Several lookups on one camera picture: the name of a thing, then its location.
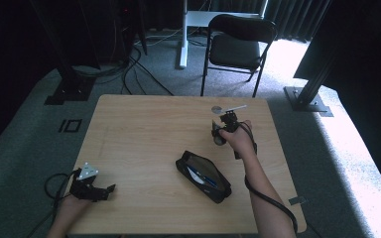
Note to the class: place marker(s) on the person's left hand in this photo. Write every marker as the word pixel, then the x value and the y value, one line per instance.
pixel 74 202

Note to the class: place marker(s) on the person's right hand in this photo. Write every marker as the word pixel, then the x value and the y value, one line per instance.
pixel 241 140

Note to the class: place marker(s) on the white stick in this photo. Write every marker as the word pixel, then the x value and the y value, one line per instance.
pixel 238 107

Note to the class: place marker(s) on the black metal stand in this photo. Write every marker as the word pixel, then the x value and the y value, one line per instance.
pixel 306 99
pixel 69 86

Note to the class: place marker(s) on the blue pen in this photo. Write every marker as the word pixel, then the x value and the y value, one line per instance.
pixel 205 178

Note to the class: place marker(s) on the grey round disc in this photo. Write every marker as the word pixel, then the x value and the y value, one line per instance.
pixel 216 109

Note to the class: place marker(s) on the white desk frame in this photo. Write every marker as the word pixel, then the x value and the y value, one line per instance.
pixel 183 39

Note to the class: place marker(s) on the black folding chair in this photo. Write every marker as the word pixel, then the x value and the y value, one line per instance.
pixel 234 49

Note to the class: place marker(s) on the dark curtain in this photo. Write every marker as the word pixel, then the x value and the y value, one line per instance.
pixel 294 16

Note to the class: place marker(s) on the black floor socket plate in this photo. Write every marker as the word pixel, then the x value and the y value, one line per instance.
pixel 70 126

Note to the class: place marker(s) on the black pencil case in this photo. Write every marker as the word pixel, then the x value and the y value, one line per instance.
pixel 211 190

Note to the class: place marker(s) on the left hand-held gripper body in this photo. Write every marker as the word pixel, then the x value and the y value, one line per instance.
pixel 85 185

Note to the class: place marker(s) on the white flat item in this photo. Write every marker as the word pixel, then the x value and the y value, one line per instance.
pixel 195 177

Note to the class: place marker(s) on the grey tape piece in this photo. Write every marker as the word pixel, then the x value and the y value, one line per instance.
pixel 297 200

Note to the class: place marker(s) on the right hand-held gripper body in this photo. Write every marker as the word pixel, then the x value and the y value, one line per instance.
pixel 219 130

